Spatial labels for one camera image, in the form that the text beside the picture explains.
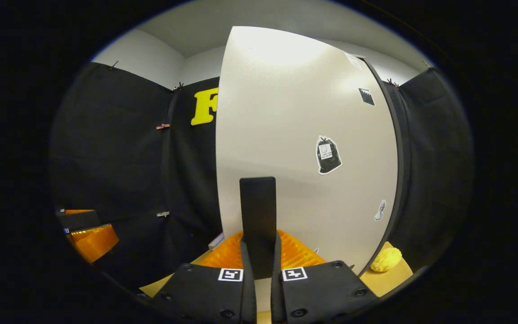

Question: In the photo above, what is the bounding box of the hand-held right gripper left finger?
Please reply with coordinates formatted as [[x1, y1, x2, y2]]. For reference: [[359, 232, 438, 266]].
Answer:
[[151, 230, 258, 324]]

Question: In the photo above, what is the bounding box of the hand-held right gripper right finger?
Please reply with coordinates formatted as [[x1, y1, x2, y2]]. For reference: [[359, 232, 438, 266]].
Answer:
[[270, 229, 379, 324]]

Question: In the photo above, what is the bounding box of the beige cabinet door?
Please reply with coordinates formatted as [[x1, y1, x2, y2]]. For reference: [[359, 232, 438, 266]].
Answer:
[[215, 26, 399, 300]]

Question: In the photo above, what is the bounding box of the black backdrop cloth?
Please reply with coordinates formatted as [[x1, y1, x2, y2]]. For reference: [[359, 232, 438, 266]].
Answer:
[[49, 62, 474, 288]]

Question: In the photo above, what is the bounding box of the yellow foam toy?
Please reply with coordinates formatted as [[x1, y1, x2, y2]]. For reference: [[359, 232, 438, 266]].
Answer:
[[370, 247, 402, 273]]

